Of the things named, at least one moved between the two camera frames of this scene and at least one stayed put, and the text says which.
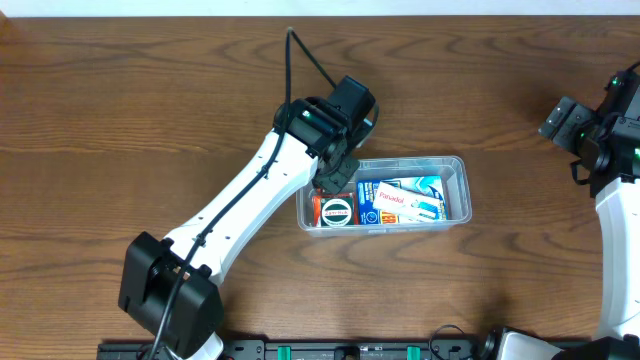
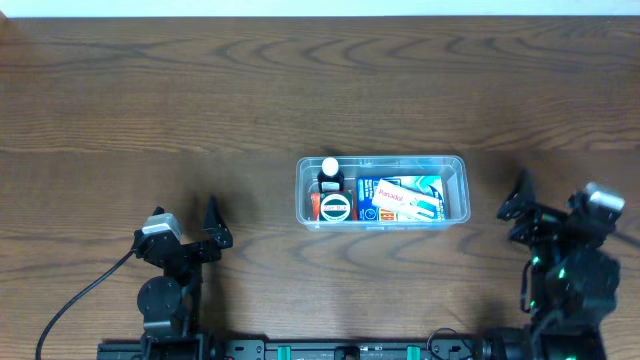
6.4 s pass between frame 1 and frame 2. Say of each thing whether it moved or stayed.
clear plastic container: stayed
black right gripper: moved
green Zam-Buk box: moved
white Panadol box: stayed
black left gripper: moved
